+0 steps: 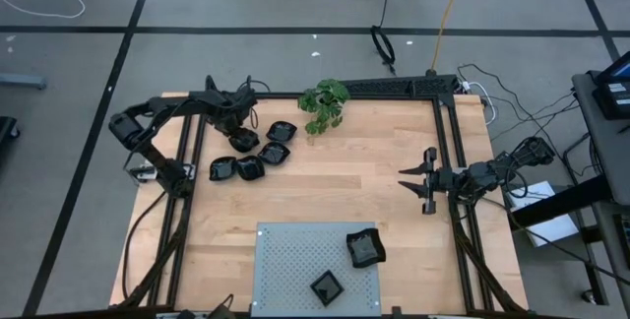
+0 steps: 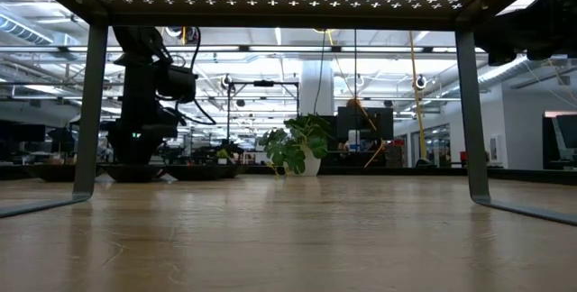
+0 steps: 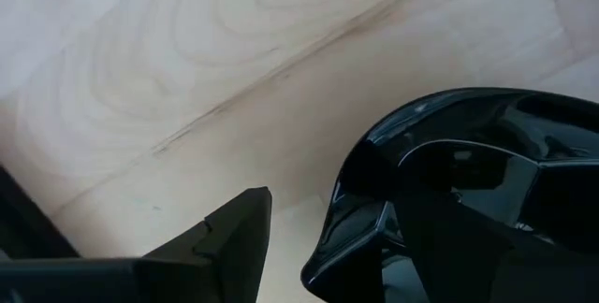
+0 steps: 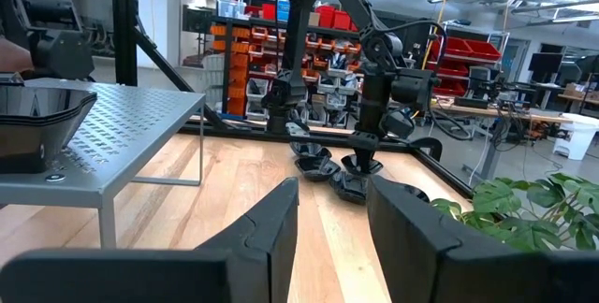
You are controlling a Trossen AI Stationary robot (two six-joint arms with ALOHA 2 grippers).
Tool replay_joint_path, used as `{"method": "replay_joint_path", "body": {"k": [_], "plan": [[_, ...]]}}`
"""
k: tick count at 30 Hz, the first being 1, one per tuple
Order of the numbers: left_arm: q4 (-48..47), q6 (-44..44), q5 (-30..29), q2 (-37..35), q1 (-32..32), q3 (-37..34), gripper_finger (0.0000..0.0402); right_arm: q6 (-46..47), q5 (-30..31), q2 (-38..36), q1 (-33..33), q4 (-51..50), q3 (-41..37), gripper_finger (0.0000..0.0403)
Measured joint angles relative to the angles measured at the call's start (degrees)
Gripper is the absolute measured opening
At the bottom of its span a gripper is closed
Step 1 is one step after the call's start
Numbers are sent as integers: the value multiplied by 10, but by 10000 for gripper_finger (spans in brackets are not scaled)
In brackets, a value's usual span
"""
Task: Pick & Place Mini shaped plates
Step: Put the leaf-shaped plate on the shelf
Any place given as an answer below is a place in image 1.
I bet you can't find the black square mini plate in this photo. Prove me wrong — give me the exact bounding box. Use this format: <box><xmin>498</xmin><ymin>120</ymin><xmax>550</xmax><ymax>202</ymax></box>
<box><xmin>309</xmin><ymin>269</ymin><xmax>346</xmax><ymax>308</ymax></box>

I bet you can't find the black perforated cable tray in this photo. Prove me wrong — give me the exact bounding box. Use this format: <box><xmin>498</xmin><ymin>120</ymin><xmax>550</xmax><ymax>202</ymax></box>
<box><xmin>339</xmin><ymin>75</ymin><xmax>462</xmax><ymax>96</ymax></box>

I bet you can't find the grey perforated metal shelf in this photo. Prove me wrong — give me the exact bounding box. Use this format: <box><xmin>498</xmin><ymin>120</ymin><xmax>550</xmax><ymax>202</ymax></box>
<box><xmin>251</xmin><ymin>221</ymin><xmax>384</xmax><ymax>318</ymax></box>

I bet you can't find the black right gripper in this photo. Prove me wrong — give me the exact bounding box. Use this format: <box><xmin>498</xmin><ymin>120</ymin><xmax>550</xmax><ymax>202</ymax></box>
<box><xmin>397</xmin><ymin>146</ymin><xmax>462</xmax><ymax>216</ymax></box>

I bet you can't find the green plant in white pot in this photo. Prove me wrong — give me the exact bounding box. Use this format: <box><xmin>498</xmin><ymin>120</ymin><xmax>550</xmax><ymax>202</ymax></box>
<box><xmin>296</xmin><ymin>78</ymin><xmax>351</xmax><ymax>137</ymax></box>

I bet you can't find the grey side desk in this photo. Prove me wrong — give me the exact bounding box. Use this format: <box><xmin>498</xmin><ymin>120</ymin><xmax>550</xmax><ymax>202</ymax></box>
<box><xmin>572</xmin><ymin>70</ymin><xmax>630</xmax><ymax>207</ymax></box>

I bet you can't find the black wavy square plate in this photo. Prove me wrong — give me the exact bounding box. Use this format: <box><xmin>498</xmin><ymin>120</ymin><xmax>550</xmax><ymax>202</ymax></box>
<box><xmin>346</xmin><ymin>227</ymin><xmax>388</xmax><ymax>270</ymax></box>

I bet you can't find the grey metal table foot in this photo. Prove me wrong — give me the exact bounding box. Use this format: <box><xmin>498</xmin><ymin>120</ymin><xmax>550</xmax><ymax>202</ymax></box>
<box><xmin>0</xmin><ymin>73</ymin><xmax>48</xmax><ymax>91</ymax></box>

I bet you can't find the black aluminium table frame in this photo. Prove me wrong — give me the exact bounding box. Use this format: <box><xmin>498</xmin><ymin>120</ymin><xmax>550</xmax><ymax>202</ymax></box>
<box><xmin>117</xmin><ymin>74</ymin><xmax>531</xmax><ymax>316</ymax></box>

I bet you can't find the white paper sheet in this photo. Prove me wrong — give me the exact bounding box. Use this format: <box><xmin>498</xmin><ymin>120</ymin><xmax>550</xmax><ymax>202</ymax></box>
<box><xmin>505</xmin><ymin>180</ymin><xmax>581</xmax><ymax>249</ymax></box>

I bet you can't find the black equipment base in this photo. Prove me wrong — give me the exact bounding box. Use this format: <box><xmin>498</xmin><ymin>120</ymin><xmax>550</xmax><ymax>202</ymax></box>
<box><xmin>0</xmin><ymin>115</ymin><xmax>21</xmax><ymax>144</ymax></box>

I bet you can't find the yellow hanging cable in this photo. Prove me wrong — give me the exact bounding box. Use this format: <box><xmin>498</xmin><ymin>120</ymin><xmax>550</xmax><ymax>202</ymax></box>
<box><xmin>430</xmin><ymin>0</ymin><xmax>469</xmax><ymax>73</ymax></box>

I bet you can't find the white power cable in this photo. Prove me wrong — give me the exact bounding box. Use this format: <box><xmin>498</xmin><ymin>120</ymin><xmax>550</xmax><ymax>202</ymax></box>
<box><xmin>462</xmin><ymin>80</ymin><xmax>498</xmax><ymax>127</ymax></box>

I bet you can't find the black desk crossbar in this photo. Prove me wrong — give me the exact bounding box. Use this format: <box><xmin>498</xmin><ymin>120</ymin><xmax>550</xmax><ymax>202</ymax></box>
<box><xmin>510</xmin><ymin>174</ymin><xmax>611</xmax><ymax>229</ymax></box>

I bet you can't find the black leaf-shaped mini plate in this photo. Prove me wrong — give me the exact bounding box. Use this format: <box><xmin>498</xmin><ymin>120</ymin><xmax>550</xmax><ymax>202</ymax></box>
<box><xmin>228</xmin><ymin>128</ymin><xmax>261</xmax><ymax>154</ymax></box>
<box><xmin>265</xmin><ymin>120</ymin><xmax>298</xmax><ymax>144</ymax></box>
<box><xmin>208</xmin><ymin>156</ymin><xmax>239</xmax><ymax>182</ymax></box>
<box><xmin>257</xmin><ymin>142</ymin><xmax>291</xmax><ymax>166</ymax></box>
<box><xmin>236</xmin><ymin>155</ymin><xmax>267</xmax><ymax>182</ymax></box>

